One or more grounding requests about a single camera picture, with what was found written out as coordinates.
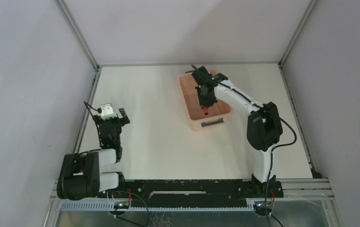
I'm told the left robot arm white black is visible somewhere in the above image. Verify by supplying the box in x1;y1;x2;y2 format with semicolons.
57;105;130;201

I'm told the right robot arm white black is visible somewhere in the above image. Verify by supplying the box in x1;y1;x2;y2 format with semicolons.
190;65;297;203

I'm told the pink plastic bin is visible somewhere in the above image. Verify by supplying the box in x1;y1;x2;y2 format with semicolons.
178;72;232;131

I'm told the left controller circuit board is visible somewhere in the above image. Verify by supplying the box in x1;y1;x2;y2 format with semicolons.
114;202;130;210

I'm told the controller circuit board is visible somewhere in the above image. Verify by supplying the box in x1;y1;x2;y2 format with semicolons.
114;202;130;210
253;203;272;217

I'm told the right controller circuit board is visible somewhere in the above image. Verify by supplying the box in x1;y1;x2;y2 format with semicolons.
253;203;272;217

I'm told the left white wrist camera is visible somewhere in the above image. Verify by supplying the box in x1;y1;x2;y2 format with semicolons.
100;103;117;120

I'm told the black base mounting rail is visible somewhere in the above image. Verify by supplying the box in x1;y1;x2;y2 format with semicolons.
97;179;284;207

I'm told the perforated metal cable tray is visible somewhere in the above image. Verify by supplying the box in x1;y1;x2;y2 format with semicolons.
60;201;255;212

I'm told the black cable left base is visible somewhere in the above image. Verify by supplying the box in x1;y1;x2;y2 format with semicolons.
106;190;150;227

